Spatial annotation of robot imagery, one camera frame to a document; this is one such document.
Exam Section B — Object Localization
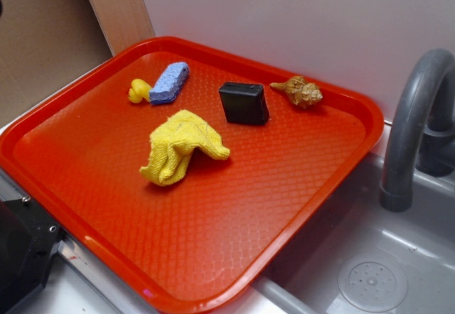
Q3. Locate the grey faucet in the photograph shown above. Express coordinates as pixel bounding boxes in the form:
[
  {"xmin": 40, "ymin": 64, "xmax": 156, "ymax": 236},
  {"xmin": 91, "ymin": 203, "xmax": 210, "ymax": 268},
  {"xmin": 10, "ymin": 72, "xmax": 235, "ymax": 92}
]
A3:
[{"xmin": 380, "ymin": 48, "xmax": 454, "ymax": 212}]

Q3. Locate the blue sponge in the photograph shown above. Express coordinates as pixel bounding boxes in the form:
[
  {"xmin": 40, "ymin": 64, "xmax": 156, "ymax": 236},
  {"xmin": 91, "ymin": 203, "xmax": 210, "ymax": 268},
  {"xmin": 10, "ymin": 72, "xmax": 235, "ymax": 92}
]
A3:
[{"xmin": 149, "ymin": 62, "xmax": 190, "ymax": 106}]

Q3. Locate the yellow rubber duck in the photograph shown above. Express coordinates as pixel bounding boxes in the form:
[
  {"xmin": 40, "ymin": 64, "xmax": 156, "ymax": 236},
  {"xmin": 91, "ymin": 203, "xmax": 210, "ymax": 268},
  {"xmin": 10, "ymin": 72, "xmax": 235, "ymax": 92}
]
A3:
[{"xmin": 128, "ymin": 79, "xmax": 151, "ymax": 104}]

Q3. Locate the yellow cloth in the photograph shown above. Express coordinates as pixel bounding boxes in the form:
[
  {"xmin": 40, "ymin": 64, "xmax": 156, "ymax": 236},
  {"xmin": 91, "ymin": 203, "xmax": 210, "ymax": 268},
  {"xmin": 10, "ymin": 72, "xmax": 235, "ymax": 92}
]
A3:
[{"xmin": 139, "ymin": 110, "xmax": 230, "ymax": 187}]

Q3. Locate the red plastic tray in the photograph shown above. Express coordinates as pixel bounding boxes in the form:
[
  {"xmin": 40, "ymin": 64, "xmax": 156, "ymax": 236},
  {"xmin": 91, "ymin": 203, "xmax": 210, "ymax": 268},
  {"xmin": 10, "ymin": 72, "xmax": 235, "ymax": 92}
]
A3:
[{"xmin": 1, "ymin": 37, "xmax": 384, "ymax": 313}]

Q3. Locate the black box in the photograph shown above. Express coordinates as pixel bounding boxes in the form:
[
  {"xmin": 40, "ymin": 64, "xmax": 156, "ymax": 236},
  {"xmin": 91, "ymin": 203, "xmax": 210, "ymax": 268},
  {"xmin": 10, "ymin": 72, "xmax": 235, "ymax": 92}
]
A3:
[{"xmin": 218, "ymin": 82, "xmax": 269, "ymax": 126}]

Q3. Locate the brown seashell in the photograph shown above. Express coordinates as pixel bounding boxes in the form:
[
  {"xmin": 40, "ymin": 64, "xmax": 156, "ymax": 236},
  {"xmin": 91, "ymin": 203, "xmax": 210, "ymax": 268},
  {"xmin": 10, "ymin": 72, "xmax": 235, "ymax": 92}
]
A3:
[{"xmin": 269, "ymin": 76, "xmax": 323, "ymax": 109}]

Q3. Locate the grey plastic sink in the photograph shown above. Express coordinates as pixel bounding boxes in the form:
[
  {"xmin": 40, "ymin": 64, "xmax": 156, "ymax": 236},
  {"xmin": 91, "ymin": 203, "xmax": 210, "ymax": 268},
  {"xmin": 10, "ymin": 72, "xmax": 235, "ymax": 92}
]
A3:
[{"xmin": 254, "ymin": 155, "xmax": 454, "ymax": 313}]

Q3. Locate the wooden board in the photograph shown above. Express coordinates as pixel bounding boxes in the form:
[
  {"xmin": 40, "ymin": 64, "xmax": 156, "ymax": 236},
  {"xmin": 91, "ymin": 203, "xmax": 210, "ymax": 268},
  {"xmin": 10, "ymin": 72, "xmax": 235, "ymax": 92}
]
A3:
[{"xmin": 89, "ymin": 0, "xmax": 155, "ymax": 55}]

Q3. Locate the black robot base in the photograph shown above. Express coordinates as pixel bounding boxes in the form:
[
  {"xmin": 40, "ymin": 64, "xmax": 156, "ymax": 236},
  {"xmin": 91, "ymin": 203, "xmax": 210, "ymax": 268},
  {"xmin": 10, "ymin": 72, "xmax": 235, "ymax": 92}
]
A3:
[{"xmin": 1, "ymin": 196, "xmax": 63, "ymax": 313}]

